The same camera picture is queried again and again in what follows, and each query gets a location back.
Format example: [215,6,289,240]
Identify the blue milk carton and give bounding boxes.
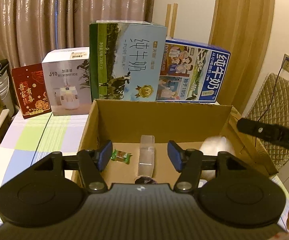
[156,38,231,103]

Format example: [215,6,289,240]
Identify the beige curtain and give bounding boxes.
[0,0,154,68]

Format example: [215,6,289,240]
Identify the green light-blue milk carton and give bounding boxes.
[89,20,167,101]

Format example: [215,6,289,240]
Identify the white humidifier box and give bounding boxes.
[42,47,91,116]

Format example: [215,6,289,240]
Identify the black charger cable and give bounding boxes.
[254,57,289,148]

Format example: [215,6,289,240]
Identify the wooden door panel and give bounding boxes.
[209,0,275,113]

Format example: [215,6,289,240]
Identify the small clear plastic box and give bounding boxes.
[138,135,155,177]

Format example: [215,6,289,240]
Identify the white knitted cloth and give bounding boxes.
[199,136,235,181]

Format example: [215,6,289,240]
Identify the green candy packet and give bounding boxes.
[110,149,132,164]

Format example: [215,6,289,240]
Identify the checked tablecloth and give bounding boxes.
[0,113,88,225]

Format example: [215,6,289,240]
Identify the open brown cardboard box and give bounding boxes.
[79,100,277,186]

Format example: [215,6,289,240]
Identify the red gift box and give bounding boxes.
[11,63,51,119]

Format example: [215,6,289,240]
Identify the wooden sticks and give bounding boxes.
[164,3,178,38]

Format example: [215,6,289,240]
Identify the wall socket with plug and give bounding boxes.
[282,54,289,73]

